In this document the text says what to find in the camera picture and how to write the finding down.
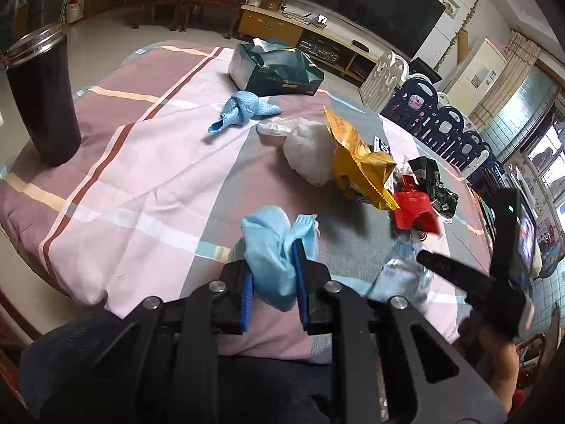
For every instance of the white air conditioner unit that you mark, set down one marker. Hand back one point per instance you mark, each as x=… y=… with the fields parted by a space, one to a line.
x=475 y=76

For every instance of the blue cleaning cloth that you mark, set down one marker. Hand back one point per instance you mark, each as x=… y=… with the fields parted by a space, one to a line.
x=242 y=107

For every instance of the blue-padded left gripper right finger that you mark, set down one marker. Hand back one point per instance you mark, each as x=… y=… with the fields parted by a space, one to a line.
x=389 y=365

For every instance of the dark green tissue pack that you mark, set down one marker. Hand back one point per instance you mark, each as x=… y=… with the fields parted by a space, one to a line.
x=271 y=68

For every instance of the pink grey plaid tablecloth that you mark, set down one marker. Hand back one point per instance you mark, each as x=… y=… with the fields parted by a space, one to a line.
x=151 y=204

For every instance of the white crumpled tissue ball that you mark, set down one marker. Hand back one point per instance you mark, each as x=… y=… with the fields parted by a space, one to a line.
x=308 y=146

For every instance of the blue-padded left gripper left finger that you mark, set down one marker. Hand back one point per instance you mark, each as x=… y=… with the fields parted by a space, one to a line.
x=162 y=364

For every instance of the black steel tumbler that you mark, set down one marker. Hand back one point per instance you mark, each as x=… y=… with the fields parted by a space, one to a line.
x=38 y=75

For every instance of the clear crushed plastic bottle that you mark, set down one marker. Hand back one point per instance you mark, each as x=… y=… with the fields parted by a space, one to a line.
x=401 y=275

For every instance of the yellow snack bag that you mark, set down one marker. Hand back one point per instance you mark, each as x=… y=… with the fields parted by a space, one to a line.
x=359 y=172

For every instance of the blue white baby fence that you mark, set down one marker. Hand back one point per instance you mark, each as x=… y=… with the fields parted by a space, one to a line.
x=413 y=103

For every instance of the red wrapper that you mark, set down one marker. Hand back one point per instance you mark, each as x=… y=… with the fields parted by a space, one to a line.
x=415 y=211

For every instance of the dark green foil wrapper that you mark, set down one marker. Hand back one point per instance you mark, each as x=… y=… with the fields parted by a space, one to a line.
x=427 y=174

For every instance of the person's right hand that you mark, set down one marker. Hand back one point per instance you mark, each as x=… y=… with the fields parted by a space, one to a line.
x=504 y=360

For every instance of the wooden TV cabinet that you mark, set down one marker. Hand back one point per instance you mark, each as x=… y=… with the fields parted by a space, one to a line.
x=328 y=51

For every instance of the white blue toothpaste box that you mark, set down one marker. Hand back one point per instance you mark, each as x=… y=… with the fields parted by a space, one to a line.
x=381 y=146

